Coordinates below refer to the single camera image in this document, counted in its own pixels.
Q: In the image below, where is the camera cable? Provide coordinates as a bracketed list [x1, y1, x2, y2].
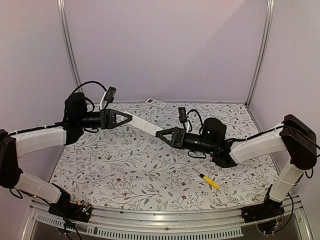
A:
[71, 80, 108, 95]
[186, 109, 205, 131]

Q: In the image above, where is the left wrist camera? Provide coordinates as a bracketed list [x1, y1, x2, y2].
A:
[104, 86, 117, 103]

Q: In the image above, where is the left camera cable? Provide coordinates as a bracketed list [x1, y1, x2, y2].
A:
[71, 80, 108, 95]

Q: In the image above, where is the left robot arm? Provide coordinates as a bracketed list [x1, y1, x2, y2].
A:
[0, 92, 133, 217]

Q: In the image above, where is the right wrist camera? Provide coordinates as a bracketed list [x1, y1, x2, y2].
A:
[178, 107, 188, 124]

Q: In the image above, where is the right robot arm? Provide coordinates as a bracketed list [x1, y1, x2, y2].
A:
[155, 114, 318, 218]

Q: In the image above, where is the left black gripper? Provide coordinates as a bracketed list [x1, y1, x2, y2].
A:
[77, 108, 133, 130]

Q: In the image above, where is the yellow handled screwdriver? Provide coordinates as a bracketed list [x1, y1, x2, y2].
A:
[192, 168, 220, 190]

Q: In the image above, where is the white air conditioner remote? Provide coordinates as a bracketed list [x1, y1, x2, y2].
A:
[124, 111, 163, 137]

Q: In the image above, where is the left aluminium frame post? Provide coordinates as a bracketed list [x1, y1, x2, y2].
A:
[56, 0, 81, 87]

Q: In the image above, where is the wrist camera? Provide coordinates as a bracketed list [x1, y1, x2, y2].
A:
[104, 86, 117, 103]
[178, 107, 188, 124]

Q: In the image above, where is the right camera cable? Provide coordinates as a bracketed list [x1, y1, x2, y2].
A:
[186, 109, 205, 131]

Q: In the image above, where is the floral patterned table mat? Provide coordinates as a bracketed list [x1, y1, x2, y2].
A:
[49, 102, 286, 211]

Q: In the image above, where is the front aluminium rail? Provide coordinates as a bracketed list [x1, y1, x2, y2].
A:
[21, 195, 315, 240]

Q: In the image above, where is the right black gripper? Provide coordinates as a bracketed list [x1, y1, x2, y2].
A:
[156, 126, 216, 155]

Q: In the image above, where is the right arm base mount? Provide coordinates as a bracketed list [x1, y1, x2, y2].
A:
[241, 198, 285, 235]

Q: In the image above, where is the right aluminium frame post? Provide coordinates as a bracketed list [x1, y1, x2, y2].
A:
[245, 0, 275, 108]

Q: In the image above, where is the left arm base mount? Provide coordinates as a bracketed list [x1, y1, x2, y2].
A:
[48, 192, 92, 223]

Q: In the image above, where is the aluminium frame post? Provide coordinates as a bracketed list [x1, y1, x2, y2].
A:
[245, 0, 275, 108]
[56, 0, 81, 87]

